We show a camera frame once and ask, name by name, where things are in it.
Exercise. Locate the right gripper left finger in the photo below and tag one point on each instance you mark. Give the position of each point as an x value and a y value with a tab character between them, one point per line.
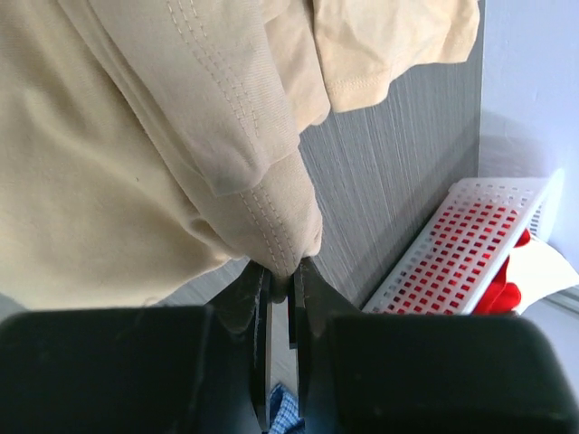
193	369

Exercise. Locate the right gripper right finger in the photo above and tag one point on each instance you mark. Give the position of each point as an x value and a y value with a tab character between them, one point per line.
389	373

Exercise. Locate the beige t-shirt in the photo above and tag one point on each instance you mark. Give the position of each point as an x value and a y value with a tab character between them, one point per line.
146	143

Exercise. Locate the blue checkered shirt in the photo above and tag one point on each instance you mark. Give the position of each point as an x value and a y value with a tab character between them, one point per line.
284	412

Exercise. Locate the right white plastic basket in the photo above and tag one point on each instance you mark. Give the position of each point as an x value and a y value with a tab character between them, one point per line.
536	197

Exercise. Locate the red garment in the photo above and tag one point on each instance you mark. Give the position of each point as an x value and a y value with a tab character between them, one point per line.
497	280

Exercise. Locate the white cloth in basket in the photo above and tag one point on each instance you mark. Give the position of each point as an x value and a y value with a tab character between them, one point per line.
538	271

